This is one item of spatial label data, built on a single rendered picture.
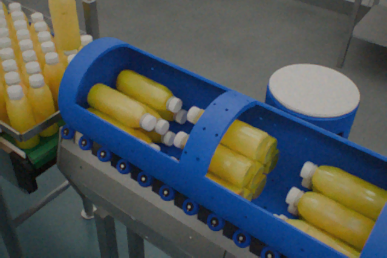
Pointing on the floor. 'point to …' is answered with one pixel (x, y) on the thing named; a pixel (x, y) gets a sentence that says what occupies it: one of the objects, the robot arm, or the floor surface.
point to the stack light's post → (91, 18)
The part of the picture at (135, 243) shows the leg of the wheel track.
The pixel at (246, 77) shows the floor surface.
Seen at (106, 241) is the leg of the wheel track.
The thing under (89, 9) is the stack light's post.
